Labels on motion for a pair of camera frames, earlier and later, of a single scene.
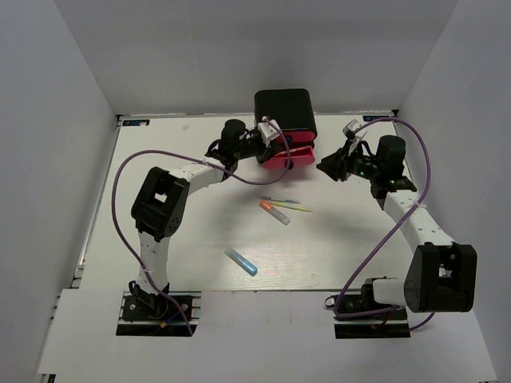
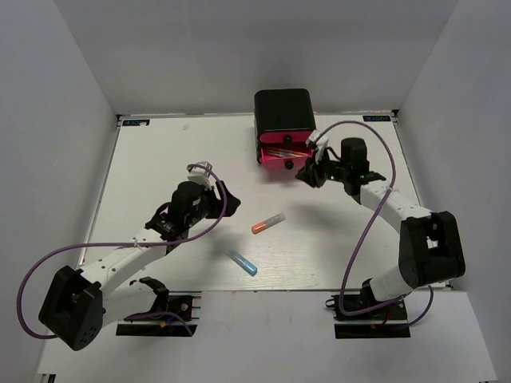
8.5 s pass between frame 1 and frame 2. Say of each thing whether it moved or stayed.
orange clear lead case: moved
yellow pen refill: moved
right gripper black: moved
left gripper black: moved
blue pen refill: moved
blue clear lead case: stayed
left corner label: stayed
